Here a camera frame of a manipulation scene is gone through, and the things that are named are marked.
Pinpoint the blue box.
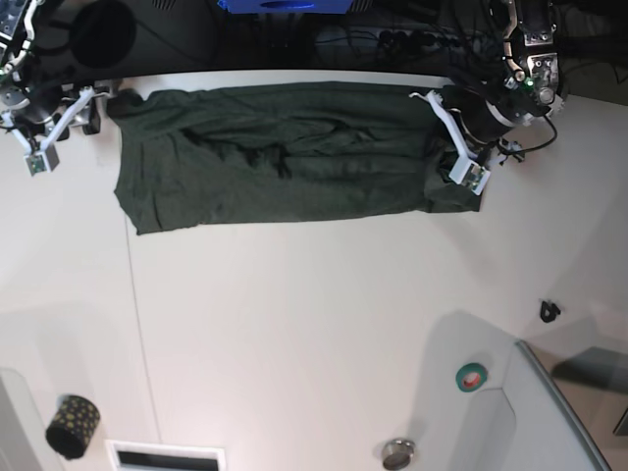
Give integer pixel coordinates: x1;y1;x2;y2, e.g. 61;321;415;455
218;0;352;15

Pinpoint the black round stand base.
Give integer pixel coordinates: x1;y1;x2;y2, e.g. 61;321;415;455
69;1;137;70

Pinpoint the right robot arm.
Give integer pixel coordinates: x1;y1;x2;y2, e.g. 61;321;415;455
1;1;136;145

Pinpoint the white slotted tray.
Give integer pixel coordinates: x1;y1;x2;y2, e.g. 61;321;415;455
106;440;228;471

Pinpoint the black gold dotted cup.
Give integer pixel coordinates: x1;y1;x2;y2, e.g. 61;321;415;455
45;394;101;460

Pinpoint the small black clip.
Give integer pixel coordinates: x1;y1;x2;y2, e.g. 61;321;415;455
539;299;562;324

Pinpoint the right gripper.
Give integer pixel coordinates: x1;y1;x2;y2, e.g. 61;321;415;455
4;80;121;137

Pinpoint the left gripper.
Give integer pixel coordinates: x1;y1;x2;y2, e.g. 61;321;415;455
441;85;533;145

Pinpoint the round metal tin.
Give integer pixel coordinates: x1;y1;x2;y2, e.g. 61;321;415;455
380;438;416;471

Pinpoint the dark green t-shirt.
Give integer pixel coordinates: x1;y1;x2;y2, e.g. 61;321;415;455
107;82;481;235

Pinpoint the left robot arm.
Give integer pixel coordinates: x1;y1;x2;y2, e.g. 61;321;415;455
443;1;560;145

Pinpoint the green tape roll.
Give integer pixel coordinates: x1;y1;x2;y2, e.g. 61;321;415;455
455;362;489;393

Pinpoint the white power strip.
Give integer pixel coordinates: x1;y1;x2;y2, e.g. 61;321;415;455
350;29;461;53

